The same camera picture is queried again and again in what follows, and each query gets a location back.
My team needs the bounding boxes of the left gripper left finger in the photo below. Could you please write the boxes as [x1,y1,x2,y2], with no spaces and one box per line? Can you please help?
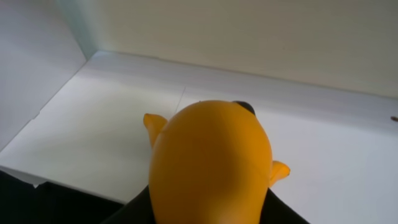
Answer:
[101,185,156,224]

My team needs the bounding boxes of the yellow rubber duck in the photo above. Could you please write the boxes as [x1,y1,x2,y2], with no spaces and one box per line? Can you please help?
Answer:
[142,100,292,224]

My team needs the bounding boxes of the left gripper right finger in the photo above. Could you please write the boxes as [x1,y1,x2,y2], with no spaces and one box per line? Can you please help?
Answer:
[260,188,311,224]

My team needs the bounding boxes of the white shelf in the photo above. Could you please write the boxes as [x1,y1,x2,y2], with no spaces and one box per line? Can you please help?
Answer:
[0,0,398,224]

